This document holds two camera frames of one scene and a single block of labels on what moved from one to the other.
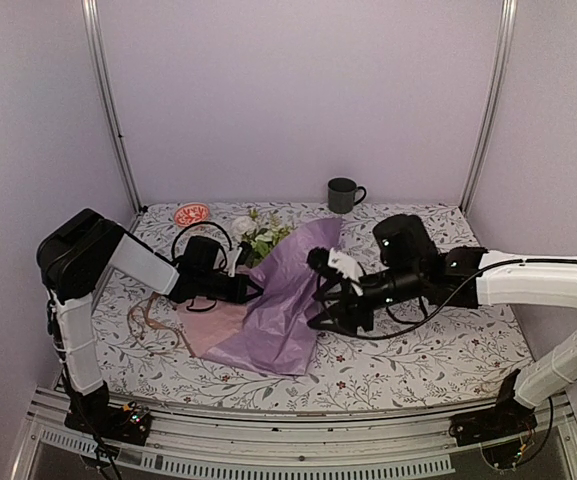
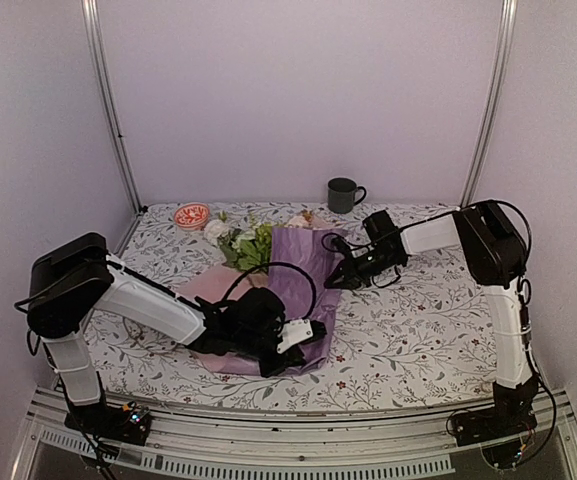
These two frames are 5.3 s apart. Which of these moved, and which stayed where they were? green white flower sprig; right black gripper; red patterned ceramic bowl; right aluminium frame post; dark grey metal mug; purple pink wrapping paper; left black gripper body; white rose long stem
Moved: white rose long stem; purple pink wrapping paper; green white flower sprig; right black gripper; left black gripper body
Stayed: red patterned ceramic bowl; dark grey metal mug; right aluminium frame post
